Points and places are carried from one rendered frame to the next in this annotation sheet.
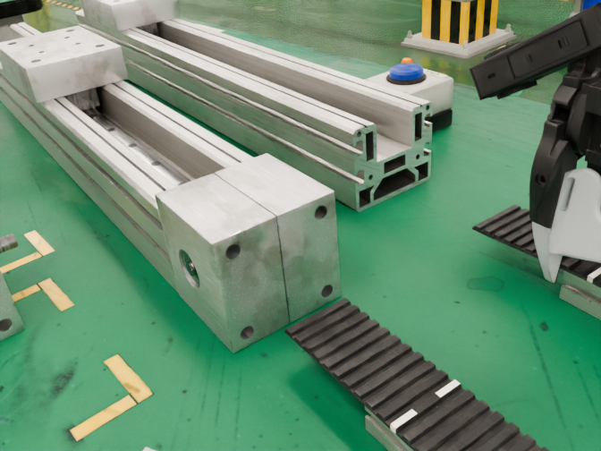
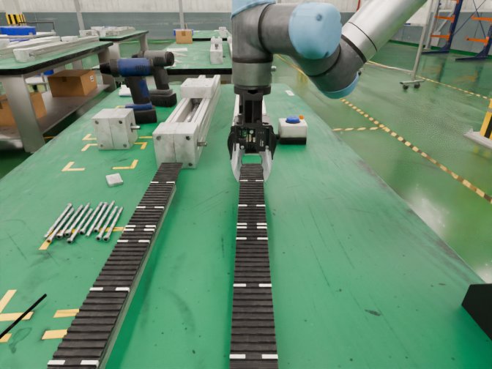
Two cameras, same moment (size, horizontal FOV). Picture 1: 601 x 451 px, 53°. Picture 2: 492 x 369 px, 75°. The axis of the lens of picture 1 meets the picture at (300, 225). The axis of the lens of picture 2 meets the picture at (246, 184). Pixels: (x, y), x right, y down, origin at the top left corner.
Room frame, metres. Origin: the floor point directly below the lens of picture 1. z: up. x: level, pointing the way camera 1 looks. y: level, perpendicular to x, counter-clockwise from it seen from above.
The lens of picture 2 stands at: (-0.18, -0.54, 1.13)
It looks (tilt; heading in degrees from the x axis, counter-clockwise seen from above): 28 degrees down; 32
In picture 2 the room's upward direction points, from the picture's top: straight up
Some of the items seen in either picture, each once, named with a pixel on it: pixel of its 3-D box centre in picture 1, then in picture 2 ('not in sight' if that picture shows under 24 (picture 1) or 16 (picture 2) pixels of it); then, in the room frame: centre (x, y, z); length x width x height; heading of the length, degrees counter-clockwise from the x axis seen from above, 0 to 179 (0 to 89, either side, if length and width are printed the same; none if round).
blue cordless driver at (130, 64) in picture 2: not in sight; (127, 91); (0.56, 0.43, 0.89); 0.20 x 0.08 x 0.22; 139
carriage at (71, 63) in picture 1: (63, 71); (199, 91); (0.76, 0.28, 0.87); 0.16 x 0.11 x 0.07; 32
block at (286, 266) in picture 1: (264, 241); (182, 145); (0.39, 0.03, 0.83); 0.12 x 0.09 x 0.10; 122
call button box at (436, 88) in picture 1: (401, 103); (289, 130); (0.69, -0.14, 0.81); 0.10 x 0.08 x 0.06; 122
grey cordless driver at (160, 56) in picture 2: not in sight; (151, 78); (0.79, 0.55, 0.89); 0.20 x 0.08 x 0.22; 111
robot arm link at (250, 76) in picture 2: not in sight; (254, 74); (0.35, -0.21, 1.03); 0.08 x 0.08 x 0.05
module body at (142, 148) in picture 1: (73, 108); (200, 104); (0.76, 0.28, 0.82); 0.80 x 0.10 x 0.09; 32
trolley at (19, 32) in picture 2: not in sight; (33, 60); (2.44, 4.93, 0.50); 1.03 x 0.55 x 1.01; 42
